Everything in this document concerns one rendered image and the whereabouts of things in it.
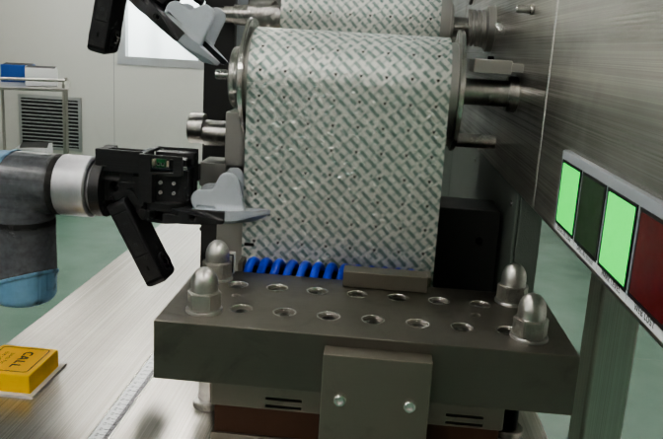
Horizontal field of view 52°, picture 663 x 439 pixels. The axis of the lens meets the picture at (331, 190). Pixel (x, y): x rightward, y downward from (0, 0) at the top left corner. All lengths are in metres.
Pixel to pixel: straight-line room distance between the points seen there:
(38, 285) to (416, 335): 0.48
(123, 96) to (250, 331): 6.22
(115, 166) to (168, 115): 5.86
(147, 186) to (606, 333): 0.66
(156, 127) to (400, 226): 6.00
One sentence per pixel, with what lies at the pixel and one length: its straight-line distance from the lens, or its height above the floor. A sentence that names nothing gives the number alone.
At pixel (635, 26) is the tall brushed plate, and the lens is 0.51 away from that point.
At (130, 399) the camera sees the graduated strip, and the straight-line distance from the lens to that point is 0.82.
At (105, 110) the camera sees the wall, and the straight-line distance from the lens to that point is 6.91.
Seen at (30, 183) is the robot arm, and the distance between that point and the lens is 0.88.
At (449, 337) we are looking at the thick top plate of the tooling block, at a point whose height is 1.03.
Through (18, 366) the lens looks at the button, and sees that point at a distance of 0.87.
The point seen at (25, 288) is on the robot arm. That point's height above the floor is 0.98.
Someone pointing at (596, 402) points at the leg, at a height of 0.81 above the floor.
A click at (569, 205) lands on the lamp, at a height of 1.18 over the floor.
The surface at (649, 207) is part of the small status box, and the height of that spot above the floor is 1.21.
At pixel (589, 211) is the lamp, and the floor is 1.19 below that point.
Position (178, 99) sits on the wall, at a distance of 6.66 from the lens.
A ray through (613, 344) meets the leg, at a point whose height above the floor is 0.91.
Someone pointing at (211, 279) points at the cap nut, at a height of 1.07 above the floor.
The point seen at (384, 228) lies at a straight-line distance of 0.82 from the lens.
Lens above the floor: 1.29
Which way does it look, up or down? 12 degrees down
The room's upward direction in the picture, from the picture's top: 3 degrees clockwise
